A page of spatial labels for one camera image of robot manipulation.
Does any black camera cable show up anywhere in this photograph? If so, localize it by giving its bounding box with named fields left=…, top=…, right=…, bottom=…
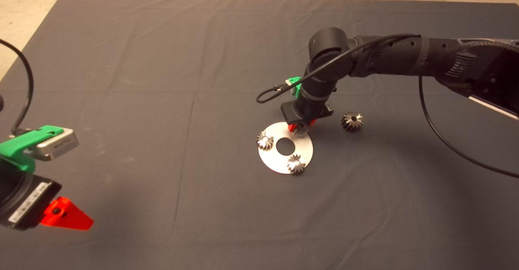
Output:
left=256, top=34, right=519, bottom=179
left=0, top=39, right=34, bottom=137

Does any green left camera mount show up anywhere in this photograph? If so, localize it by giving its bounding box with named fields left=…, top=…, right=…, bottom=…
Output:
left=0, top=125, right=64, bottom=173

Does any dark grey table cloth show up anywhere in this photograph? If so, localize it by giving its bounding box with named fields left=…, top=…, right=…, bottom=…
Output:
left=0, top=0, right=519, bottom=270

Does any round metal plate with hole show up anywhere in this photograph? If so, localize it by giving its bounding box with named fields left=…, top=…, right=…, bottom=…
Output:
left=258, top=122, right=314, bottom=175

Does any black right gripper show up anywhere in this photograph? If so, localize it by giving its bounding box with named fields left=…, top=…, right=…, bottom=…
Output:
left=281, top=98, right=335, bottom=132

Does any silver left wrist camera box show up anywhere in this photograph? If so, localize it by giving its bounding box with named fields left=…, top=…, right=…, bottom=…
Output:
left=34, top=128, right=79, bottom=161

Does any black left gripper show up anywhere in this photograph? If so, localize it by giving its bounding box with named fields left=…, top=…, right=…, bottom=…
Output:
left=0, top=175, right=94, bottom=231

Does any larger steel gear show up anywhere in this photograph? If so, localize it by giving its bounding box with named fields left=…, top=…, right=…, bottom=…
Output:
left=341, top=111, right=364, bottom=132

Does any black right camera cable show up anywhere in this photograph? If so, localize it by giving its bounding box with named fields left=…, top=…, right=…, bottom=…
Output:
left=256, top=34, right=519, bottom=179

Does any black left camera cable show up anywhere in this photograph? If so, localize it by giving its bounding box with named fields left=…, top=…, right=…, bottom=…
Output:
left=0, top=39, right=34, bottom=137

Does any small steel gear on pin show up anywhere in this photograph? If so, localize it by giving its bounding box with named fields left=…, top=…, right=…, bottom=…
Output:
left=257, top=131, right=275, bottom=151
left=287, top=154, right=307, bottom=175

